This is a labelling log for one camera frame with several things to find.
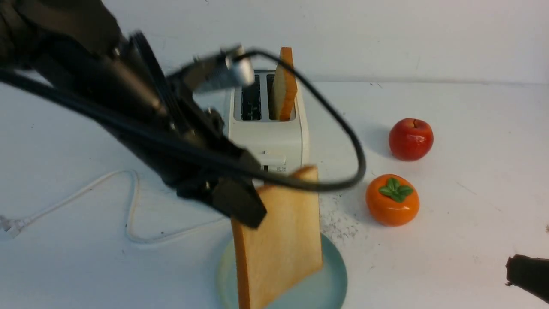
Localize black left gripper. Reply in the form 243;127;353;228
112;77;267;229

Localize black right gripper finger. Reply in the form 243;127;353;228
506;254;549;303

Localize toasted bread slice slot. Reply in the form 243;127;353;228
232;184;323;309
268;64;297;121

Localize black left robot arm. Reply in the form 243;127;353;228
1;0;267;228

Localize white two-slot toaster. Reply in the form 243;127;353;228
223;69;310;174

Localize pale green round plate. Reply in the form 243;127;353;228
216;234;348;309

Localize orange persimmon green leaves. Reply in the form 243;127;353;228
365;174;420;227

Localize red apple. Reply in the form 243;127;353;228
388;118;434;161

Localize black left camera cable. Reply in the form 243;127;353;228
0;48;366;192

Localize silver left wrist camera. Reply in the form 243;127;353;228
167;45;256;95

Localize white power cord with plug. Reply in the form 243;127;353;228
0;169;228;245

